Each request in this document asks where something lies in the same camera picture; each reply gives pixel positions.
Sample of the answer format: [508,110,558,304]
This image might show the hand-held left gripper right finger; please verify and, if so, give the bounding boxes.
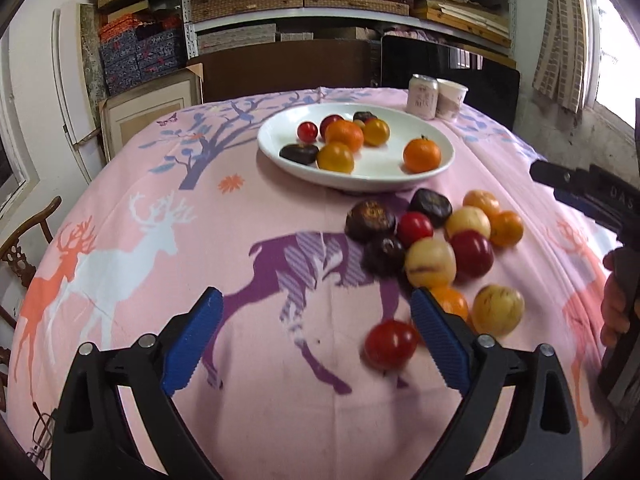
[410,287,583,480]

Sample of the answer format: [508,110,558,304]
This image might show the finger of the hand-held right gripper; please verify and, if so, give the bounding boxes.
[529,159,623,231]

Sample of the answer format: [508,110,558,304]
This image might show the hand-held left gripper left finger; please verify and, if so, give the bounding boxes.
[52,286,224,480]

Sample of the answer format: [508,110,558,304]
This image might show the yellow orange tomato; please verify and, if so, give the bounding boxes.
[489,210,525,248]
[362,117,391,147]
[317,141,356,175]
[462,190,502,217]
[429,285,470,323]

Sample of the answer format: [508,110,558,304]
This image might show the pale yellow pepino melon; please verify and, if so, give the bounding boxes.
[404,237,457,289]
[471,284,526,337]
[444,206,492,241]

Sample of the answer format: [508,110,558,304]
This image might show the mandarin orange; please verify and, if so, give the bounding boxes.
[403,136,443,173]
[325,119,365,153]

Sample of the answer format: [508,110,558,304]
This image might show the white plate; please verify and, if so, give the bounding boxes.
[257,101,456,193]

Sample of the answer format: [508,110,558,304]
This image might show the person's right hand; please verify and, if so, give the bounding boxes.
[601,251,633,348]

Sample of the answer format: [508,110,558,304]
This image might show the pink deer print tablecloth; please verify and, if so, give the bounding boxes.
[0,86,640,480]

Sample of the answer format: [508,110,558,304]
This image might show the black panel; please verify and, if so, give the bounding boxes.
[380,35,521,128]

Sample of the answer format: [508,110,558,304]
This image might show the white paper cup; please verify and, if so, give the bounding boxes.
[435,79,469,123]

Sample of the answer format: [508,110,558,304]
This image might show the checked beige curtain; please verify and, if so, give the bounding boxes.
[532,0,601,111]

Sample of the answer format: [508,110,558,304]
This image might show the bright window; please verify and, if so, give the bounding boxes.
[585,0,640,111]

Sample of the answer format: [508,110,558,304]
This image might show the pale pink drink can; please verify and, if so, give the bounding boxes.
[405,74,440,121]

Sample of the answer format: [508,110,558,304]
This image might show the light wooden flat boxes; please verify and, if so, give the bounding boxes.
[412,0,516,51]

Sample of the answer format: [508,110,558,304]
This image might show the carved wooden chair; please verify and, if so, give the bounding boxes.
[0,195,63,411]

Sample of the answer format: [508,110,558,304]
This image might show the wooden framed panel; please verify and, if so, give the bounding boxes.
[97,62,203,161]

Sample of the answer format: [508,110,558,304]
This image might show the white framed window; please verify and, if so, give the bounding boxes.
[0,35,41,221]

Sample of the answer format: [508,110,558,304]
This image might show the stack of blue patterned boxes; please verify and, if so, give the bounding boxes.
[97,15,186,96]

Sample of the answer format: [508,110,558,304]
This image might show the brown wooden panel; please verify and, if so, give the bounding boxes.
[200,40,373,103]

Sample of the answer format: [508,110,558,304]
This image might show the white board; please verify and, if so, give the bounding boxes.
[50,5,108,183]

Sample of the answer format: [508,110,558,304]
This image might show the grey stone slab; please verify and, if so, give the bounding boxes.
[80,2,108,106]

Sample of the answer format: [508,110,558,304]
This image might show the grey patterned flat boxes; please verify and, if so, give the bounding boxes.
[197,24,316,53]

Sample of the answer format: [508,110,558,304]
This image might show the white metal shelf rack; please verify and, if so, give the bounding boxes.
[177,0,518,58]

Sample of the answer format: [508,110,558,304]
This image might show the thin frame eyeglasses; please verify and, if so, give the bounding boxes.
[27,402,58,463]

